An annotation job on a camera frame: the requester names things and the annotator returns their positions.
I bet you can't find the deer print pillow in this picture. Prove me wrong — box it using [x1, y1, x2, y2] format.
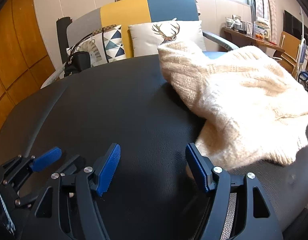
[128, 19, 207, 57]

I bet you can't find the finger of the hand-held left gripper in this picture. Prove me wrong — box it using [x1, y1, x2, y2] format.
[59, 154, 81, 177]
[1, 147, 62, 188]

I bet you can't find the wooden wardrobe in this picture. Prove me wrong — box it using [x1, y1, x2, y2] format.
[0, 0, 57, 140]

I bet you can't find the cream knit sweater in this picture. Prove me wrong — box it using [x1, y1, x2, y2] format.
[157, 41, 308, 167]

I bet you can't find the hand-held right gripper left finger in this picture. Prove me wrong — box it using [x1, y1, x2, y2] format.
[26, 143, 121, 240]

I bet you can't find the sheer patterned curtain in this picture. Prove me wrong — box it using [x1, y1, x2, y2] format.
[254, 0, 278, 43]

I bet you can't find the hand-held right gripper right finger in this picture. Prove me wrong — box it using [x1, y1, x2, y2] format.
[185, 143, 284, 240]

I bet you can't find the wooden side table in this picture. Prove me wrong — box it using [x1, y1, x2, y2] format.
[223, 26, 286, 55]

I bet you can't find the white pole stand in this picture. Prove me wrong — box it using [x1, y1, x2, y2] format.
[298, 5, 308, 73]

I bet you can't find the grey yellow blue sofa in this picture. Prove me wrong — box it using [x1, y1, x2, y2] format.
[40, 0, 241, 89]

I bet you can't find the clutter of small containers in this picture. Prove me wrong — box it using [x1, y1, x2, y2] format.
[225, 14, 272, 40]

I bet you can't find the black handbag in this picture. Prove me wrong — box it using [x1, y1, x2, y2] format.
[63, 29, 119, 78]

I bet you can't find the triangle pattern pillow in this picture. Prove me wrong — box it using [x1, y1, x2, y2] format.
[66, 25, 127, 67]

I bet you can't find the wooden chair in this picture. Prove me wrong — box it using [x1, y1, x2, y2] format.
[273, 31, 303, 75]

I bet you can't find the black television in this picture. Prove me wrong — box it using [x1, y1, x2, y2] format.
[283, 10, 303, 40]

